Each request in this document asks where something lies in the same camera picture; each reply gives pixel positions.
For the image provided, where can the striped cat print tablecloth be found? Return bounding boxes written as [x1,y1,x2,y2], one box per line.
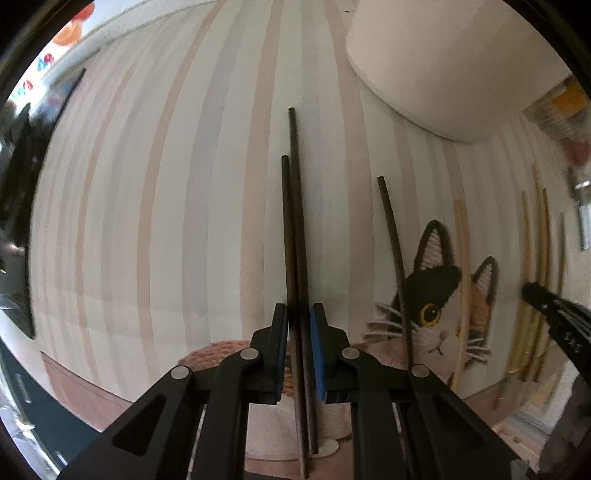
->
[28,0,591,480]

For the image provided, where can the teal cabinet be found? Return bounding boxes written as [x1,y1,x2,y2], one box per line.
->
[0,344,100,476]

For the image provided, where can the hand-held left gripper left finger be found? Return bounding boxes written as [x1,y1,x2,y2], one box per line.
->
[58,303,289,480]

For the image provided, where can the dark wooden chopstick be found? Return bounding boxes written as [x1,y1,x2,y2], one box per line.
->
[281,155,309,479]
[288,107,319,455]
[377,176,415,371]

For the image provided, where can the cream utensil holder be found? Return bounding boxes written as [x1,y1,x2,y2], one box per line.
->
[345,0,575,144]

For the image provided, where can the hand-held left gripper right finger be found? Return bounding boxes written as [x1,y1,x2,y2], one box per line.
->
[310,302,532,480]

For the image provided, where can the black gas stove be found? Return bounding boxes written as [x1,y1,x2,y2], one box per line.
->
[0,104,38,337]

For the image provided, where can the clear plastic bag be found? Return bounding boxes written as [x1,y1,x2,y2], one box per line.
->
[524,76,591,160]

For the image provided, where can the silver metal object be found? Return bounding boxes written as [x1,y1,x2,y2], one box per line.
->
[569,166,591,252]

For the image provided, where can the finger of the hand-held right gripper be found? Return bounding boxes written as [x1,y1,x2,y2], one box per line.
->
[522,281,591,370]

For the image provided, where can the colourful blurred items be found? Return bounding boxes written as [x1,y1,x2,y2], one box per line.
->
[9,0,95,104]

